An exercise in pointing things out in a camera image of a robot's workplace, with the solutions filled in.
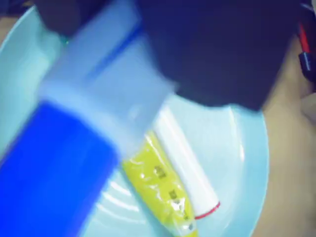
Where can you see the blue capped white marker pen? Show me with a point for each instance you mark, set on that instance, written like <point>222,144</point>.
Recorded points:
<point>61,160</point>

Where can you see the red capped white marker pen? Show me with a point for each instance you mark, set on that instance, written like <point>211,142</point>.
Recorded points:
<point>187,168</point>

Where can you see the yellow sachet packet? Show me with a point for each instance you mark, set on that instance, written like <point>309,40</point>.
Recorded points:
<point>160,182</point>

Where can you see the light blue plate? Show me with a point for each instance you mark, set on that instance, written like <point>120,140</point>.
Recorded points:
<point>234,153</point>

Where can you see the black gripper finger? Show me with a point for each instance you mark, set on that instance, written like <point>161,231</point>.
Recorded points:
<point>59,14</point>
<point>217,49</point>

